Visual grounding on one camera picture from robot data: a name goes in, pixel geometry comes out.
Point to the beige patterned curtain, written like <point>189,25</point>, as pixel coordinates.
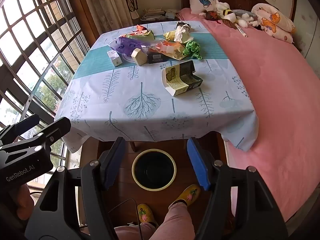
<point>110,2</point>

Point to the yellow wrapper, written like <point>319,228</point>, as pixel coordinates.
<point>168,35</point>

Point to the leaf printed tablecloth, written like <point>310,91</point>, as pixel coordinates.
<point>150,110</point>

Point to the person's pink pants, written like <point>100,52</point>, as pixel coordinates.
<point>177,222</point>

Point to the person's left hand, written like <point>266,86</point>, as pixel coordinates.
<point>23,201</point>

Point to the black cream box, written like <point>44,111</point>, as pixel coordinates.
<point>183,77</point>

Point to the brown plush toy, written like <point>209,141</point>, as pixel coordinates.
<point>213,15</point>

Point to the purple plastic bag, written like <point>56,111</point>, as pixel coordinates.
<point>127,43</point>

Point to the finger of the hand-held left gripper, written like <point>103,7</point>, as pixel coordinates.
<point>57,127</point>
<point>25,122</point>

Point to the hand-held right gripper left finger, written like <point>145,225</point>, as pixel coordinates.
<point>116,160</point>

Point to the small white drink carton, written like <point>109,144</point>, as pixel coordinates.
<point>138,57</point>

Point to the black white wrapper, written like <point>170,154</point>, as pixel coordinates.
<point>182,24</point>

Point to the white marker pen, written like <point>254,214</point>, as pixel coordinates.
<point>241,31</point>

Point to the pink bed sheet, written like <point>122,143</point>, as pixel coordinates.
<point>275,92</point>

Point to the light green pouch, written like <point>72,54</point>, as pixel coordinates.
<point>146,35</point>

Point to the bear printed rolled quilt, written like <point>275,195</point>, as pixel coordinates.
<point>272,22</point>

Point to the green wrapper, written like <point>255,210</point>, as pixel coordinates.
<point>191,48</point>

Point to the yellow knitted slipper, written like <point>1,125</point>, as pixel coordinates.
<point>187,193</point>
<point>145,213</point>

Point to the orange white wrapper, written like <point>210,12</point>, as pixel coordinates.
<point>172,50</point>

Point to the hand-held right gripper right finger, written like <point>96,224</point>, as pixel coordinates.
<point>198,165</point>

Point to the stack of papers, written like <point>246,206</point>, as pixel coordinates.
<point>152,13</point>

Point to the small white box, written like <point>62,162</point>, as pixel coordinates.
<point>115,58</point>

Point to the window with dark grille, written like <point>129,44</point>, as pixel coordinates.
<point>37,30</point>

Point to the white fluffy plush toy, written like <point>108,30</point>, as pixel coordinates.
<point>246,20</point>

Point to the white paper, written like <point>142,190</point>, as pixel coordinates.
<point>182,33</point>

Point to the round cream rimmed trash bin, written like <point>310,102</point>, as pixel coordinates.
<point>153,170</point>

